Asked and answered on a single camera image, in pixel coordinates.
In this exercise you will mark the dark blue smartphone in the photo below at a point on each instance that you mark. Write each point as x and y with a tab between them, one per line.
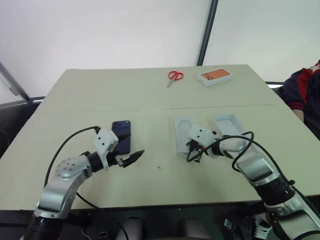
122	127

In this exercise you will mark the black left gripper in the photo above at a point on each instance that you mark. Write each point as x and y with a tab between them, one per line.
113	160

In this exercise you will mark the white box with orange print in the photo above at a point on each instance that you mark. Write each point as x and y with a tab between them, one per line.
215	76

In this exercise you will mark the black low bench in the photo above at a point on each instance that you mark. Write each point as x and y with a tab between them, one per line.
12	120

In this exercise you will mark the black white sneaker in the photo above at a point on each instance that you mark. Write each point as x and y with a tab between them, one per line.
262	225

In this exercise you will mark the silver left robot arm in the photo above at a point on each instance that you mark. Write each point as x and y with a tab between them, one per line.
62	172

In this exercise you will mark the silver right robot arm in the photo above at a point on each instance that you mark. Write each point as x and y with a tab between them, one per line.
255	165

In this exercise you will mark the person in dark red jacket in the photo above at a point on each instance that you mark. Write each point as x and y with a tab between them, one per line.
305	92

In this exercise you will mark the grey rounded shape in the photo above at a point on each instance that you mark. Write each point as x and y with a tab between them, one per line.
132	228

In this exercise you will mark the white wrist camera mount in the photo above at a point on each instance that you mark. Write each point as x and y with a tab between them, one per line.
200	133
103	140

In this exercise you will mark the white phone box lid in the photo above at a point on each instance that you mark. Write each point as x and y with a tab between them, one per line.
228	123

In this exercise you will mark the grey metal bar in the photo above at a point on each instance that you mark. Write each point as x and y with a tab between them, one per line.
12	82

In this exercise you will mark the black slanted pole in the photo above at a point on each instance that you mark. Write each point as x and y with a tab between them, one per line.
207	32

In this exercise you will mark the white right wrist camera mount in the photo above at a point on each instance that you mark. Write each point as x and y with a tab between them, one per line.
200	133

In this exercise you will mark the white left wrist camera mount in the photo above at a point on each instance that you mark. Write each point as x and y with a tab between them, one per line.
103	140

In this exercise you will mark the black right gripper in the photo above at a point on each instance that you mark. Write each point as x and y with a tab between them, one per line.
198	147

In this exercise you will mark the white phone box base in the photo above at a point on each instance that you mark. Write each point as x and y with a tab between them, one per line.
182	130

